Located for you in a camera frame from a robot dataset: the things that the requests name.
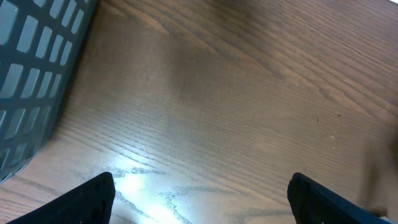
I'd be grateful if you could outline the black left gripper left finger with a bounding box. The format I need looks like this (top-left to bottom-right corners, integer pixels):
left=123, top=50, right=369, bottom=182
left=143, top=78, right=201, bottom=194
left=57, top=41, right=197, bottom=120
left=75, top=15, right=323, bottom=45
left=7, top=172, right=116, bottom=224

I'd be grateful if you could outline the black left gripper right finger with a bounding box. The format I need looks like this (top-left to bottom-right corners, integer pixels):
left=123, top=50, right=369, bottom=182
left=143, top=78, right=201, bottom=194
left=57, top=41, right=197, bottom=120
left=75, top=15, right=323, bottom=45
left=287, top=172, right=389, bottom=224

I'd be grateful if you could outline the grey plastic basket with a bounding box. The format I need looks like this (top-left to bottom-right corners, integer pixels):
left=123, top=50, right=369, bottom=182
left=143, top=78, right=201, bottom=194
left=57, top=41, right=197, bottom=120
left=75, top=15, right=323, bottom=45
left=1, top=0, right=99, bottom=182

